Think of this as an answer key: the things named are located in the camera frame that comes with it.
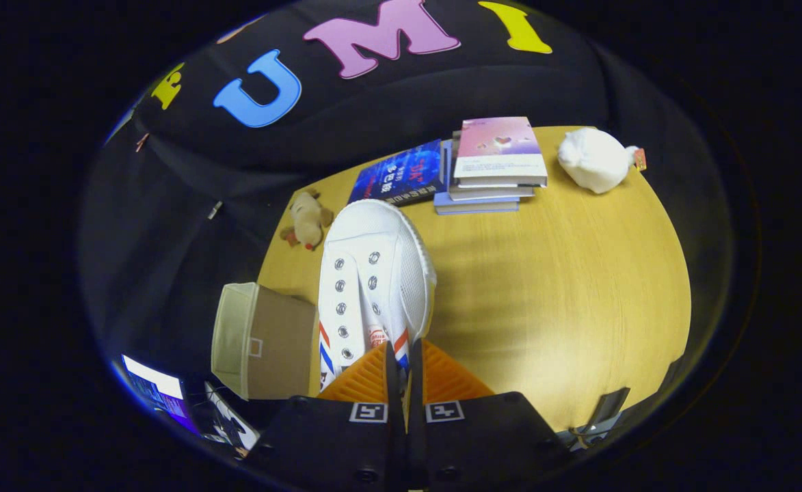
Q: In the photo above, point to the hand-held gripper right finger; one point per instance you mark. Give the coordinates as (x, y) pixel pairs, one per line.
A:
(483, 444)

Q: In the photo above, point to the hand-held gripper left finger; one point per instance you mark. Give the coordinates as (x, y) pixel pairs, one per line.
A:
(346, 444)

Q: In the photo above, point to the beige fabric storage box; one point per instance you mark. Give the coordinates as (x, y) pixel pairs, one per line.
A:
(277, 342)

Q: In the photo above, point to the white canvas shoe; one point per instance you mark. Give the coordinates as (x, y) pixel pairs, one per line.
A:
(373, 239)

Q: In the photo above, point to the laptop screen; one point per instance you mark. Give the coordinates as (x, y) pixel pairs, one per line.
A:
(158, 389)

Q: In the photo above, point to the tan plush animal toy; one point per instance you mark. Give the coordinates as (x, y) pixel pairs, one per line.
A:
(307, 217)

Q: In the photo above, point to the pale blue book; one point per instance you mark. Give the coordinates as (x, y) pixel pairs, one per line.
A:
(476, 205)

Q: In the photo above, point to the silver clip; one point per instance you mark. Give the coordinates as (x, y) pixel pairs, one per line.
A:
(215, 210)

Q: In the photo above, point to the dark blue cover book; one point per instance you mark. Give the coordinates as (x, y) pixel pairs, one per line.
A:
(397, 174)

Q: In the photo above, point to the pink cover book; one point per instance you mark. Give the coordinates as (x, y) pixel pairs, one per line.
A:
(500, 147)

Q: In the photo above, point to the black backdrop cloth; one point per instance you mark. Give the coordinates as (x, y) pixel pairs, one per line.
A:
(168, 205)

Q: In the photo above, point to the white plush toy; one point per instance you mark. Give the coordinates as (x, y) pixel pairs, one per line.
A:
(592, 160)

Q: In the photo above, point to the pink clip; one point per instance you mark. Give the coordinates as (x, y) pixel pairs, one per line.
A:
(142, 142)

